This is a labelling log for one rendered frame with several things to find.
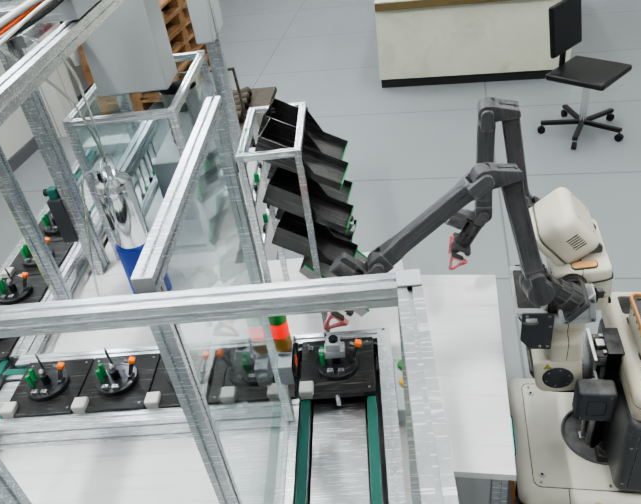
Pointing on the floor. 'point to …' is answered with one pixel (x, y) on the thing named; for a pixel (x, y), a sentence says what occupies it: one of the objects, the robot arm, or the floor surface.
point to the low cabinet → (463, 41)
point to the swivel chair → (579, 68)
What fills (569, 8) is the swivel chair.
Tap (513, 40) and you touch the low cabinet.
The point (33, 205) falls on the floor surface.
